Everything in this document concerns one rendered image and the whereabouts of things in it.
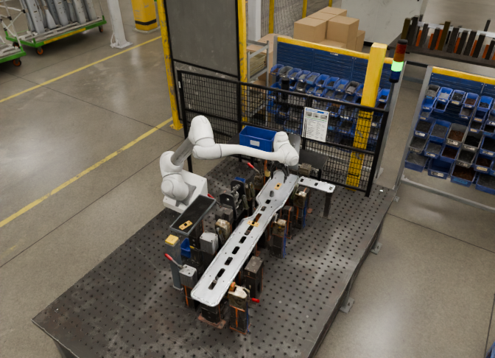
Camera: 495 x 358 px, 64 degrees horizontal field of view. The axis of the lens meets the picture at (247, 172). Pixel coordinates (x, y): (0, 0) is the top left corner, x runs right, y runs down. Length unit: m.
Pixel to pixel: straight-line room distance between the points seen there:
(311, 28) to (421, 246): 3.93
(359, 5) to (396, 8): 0.75
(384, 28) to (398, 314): 6.54
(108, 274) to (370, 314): 2.15
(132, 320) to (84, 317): 0.32
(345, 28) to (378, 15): 2.19
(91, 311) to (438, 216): 3.55
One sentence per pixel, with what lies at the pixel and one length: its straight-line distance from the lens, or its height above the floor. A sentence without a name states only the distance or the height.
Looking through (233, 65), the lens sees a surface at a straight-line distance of 4.84.
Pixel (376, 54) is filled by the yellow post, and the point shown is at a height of 1.95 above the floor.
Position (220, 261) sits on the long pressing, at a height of 1.00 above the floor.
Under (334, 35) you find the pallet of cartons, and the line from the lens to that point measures 7.12.
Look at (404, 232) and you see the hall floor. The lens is 4.47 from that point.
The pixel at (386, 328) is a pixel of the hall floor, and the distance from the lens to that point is 3.67.
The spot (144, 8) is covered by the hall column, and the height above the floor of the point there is 0.55.
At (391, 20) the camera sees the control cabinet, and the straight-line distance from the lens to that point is 9.05.
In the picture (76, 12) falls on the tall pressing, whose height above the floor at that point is 0.55.
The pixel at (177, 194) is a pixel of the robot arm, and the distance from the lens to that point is 3.17.
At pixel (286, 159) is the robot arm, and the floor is 1.41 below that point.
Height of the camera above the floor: 2.98
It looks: 37 degrees down
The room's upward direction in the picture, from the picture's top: straight up
